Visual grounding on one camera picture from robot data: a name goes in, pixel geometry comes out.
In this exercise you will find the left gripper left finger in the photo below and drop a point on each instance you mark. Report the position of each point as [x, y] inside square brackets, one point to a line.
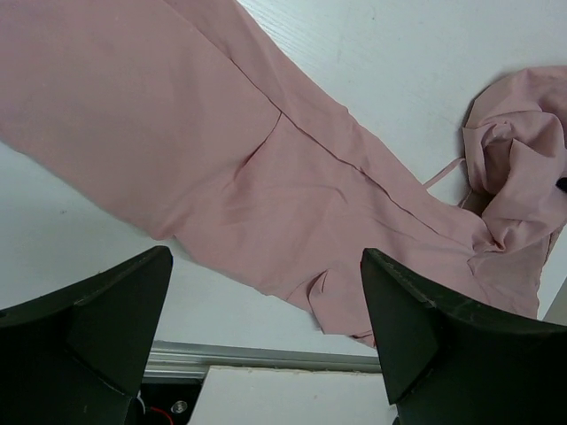
[78, 355]

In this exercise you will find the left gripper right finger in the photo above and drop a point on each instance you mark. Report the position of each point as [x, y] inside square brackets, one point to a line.
[448, 359]

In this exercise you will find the pink trousers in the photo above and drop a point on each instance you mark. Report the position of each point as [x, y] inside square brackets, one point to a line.
[184, 119]

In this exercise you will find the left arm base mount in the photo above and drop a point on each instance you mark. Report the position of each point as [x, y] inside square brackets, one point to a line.
[164, 403]

